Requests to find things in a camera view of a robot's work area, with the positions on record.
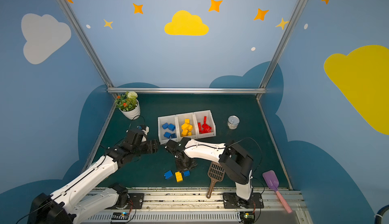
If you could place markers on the white middle sorting bin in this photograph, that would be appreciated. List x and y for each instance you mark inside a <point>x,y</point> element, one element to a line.
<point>181,120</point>

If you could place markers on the right circuit board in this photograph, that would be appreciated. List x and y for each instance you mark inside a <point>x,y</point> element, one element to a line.
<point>247,218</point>

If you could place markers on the white flower pot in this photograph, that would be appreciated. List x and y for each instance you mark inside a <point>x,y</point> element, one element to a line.
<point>133,114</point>

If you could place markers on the white sorting bin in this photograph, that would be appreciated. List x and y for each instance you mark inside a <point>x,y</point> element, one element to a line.
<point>199,117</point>
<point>181,120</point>
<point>166,135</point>

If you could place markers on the circuit board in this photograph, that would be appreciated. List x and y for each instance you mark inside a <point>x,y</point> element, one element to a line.
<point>247,218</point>
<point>120,217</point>

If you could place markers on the yellow flat lego brick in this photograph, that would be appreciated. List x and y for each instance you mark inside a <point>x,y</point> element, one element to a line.
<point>178,176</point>

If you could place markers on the brown slotted scoop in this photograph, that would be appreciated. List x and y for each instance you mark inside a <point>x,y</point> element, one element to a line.
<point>216,174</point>

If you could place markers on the blue small lego brick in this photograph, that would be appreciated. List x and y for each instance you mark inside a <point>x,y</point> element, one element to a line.
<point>165,126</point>

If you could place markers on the white right sorting bin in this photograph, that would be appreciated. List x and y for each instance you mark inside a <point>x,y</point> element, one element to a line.
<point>199,117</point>

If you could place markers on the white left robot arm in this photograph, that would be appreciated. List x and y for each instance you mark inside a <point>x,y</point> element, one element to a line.
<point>67,204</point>

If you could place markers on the aluminium back frame bar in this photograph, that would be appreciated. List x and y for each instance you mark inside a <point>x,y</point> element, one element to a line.
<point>187,90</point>

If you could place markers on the purple pink spatula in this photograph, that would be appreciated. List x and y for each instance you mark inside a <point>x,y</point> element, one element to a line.
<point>273,183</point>

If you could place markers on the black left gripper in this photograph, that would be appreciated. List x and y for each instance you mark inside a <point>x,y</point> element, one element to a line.
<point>152,146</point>

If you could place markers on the red tall lego brick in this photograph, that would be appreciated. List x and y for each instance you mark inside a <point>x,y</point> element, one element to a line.
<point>206,128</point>

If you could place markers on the aluminium frame post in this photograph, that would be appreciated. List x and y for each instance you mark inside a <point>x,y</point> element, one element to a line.
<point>288,31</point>
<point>76,25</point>

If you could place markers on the white left sorting bin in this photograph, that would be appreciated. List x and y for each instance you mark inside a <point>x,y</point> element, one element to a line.
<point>166,135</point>

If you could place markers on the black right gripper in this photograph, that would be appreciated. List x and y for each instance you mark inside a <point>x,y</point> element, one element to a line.
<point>183,162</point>

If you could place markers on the aluminium right frame post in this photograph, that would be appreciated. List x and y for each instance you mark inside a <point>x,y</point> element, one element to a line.
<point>288,31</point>

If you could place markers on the aluminium left frame post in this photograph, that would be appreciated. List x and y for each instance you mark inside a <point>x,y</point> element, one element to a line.
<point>76,25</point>

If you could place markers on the left circuit board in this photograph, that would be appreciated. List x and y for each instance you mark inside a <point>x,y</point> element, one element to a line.
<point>120,217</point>

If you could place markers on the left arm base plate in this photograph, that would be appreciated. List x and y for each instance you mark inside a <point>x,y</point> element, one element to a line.
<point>132,200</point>

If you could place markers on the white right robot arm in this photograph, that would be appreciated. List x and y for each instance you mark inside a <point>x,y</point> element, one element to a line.
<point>236,162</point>

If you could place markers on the green plant with flowers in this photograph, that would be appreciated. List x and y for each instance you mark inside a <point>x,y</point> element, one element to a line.
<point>127,101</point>

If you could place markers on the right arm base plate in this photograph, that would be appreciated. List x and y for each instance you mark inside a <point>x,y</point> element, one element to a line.
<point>232,201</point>

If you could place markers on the yellow large lego brick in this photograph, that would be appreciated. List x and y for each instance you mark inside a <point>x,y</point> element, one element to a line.
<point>184,126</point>

